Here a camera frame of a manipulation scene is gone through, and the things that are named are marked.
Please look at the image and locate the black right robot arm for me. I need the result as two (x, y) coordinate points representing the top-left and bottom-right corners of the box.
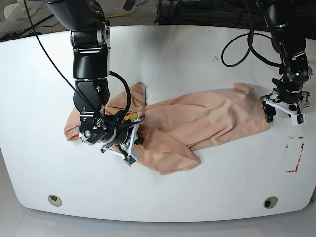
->
(45, 0), (145, 166)

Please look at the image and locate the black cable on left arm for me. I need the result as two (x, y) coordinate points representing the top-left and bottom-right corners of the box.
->
(221, 0), (284, 67)

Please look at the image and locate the left table grommet hole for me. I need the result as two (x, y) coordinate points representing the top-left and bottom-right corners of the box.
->
(48, 195), (62, 207)

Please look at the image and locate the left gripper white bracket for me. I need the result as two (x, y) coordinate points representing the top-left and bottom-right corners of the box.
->
(260, 88), (310, 125)

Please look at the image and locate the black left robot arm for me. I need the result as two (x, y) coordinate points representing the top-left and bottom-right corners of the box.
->
(256, 0), (312, 125)

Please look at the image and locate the peach pink T-shirt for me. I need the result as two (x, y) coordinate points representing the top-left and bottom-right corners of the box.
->
(63, 82), (270, 175)

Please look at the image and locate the yellow cable on floor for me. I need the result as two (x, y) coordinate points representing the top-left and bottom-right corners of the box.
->
(106, 11), (129, 19)

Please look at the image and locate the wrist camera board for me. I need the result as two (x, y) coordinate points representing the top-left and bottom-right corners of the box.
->
(297, 114), (306, 125)
(123, 156), (137, 166)

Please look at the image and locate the table grommet hole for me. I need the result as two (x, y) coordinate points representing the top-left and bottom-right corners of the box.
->
(263, 196), (278, 209)
(48, 195), (62, 207)

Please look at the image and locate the red tape rectangle marking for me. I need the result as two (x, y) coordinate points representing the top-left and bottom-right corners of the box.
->
(283, 136), (305, 173)

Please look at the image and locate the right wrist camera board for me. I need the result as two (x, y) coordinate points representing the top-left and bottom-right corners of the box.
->
(123, 156), (137, 166)

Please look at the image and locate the right table grommet hole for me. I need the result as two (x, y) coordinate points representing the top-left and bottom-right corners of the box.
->
(263, 196), (278, 209)

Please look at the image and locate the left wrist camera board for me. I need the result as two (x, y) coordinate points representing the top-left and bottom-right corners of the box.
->
(297, 114), (306, 125)

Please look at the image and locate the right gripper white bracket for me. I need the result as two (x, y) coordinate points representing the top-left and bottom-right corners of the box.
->
(77, 111), (148, 167)

